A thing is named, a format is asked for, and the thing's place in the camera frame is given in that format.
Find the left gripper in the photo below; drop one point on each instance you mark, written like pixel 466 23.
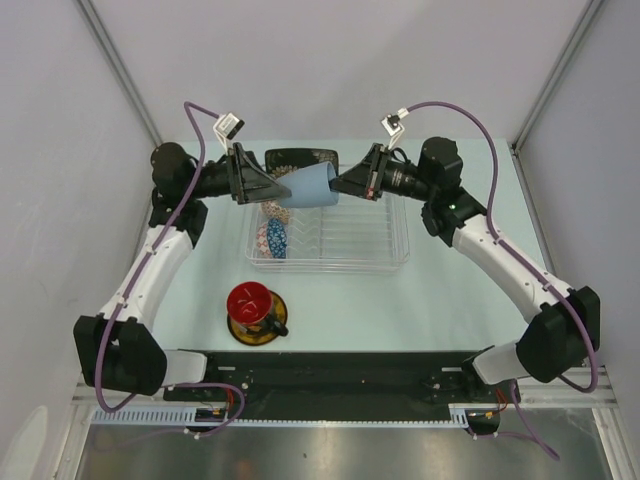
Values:
pixel 248 182

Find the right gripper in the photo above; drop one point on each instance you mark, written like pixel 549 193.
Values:
pixel 366 179

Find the brown patterned bowl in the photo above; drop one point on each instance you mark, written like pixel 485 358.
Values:
pixel 273 210

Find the square black floral plate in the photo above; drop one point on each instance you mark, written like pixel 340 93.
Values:
pixel 282 161

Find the light blue cup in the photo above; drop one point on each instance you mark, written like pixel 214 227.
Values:
pixel 310 187

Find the white wire dish rack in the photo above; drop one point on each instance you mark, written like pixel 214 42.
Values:
pixel 352 236

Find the blue patterned bowl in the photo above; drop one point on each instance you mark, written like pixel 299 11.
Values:
pixel 277 238

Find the red patterned white bowl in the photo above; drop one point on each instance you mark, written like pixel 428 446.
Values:
pixel 261 242

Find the red black mug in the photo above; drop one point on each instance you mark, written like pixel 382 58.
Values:
pixel 249 303

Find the round black yellow saucer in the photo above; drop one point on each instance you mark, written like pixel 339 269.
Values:
pixel 265 331

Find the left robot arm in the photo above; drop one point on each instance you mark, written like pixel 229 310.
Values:
pixel 116 348

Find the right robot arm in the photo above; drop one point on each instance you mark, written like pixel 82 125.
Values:
pixel 563 322

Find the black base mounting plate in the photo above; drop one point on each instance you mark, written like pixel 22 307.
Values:
pixel 344 387

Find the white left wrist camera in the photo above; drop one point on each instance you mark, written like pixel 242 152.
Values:
pixel 226 128

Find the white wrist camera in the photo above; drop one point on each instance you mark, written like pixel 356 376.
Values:
pixel 392 124
pixel 226 128

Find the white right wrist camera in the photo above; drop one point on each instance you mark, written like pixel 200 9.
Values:
pixel 392 124

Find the aluminium frame rail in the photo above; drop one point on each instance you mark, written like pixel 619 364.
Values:
pixel 120 71

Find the white slotted cable duct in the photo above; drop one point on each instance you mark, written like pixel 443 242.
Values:
pixel 192 417

